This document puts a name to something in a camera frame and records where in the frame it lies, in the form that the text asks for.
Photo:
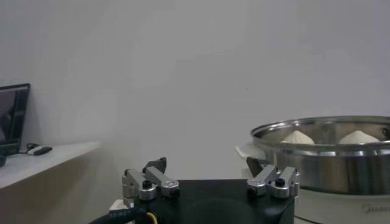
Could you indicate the white electric cooking pot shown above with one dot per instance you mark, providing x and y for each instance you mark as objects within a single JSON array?
[{"x": 335, "y": 207}]

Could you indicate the stainless steel steamer basket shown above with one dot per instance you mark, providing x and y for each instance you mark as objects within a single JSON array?
[{"x": 335, "y": 173}]

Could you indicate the black laptop screen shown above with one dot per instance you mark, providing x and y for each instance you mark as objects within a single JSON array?
[{"x": 12, "y": 115}]

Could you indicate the small black device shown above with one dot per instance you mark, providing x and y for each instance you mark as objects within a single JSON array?
[{"x": 44, "y": 150}]

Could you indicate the white steamed baozi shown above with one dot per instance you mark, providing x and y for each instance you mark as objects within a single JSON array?
[
  {"x": 358, "y": 138},
  {"x": 298, "y": 138}
]

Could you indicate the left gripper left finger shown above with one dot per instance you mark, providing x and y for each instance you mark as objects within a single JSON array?
[{"x": 158, "y": 178}]

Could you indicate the white side table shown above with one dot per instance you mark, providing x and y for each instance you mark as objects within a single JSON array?
[{"x": 45, "y": 164}]

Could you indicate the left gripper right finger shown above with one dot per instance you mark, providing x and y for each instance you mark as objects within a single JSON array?
[{"x": 263, "y": 178}]

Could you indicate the small white device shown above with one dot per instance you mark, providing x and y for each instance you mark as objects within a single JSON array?
[{"x": 32, "y": 149}]

